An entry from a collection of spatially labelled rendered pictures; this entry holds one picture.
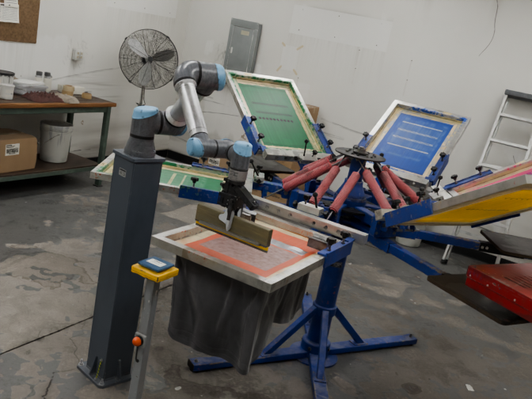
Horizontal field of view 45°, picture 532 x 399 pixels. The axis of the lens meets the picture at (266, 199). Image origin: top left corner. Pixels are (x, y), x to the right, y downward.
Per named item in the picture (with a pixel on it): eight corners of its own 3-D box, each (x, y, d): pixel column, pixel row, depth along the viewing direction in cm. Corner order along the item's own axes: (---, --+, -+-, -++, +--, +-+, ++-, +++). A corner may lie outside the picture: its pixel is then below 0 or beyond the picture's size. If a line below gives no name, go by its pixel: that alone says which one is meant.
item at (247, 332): (245, 378, 263) (265, 282, 252) (160, 336, 283) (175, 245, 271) (249, 375, 265) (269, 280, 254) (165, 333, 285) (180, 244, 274)
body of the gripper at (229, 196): (226, 203, 267) (231, 175, 264) (243, 209, 263) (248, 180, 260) (216, 205, 261) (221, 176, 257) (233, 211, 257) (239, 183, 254)
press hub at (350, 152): (328, 379, 378) (381, 158, 343) (271, 353, 395) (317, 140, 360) (352, 356, 411) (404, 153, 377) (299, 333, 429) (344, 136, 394)
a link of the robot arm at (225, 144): (209, 135, 263) (221, 142, 255) (233, 138, 270) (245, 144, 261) (206, 154, 265) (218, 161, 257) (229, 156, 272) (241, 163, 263)
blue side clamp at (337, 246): (324, 268, 283) (328, 253, 281) (314, 264, 285) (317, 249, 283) (350, 254, 309) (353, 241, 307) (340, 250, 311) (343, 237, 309)
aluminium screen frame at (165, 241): (269, 293, 241) (271, 284, 240) (150, 244, 267) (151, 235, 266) (349, 251, 309) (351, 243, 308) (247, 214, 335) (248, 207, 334)
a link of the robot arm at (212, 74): (149, 117, 316) (196, 54, 275) (176, 119, 324) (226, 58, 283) (153, 138, 312) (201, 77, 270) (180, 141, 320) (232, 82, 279)
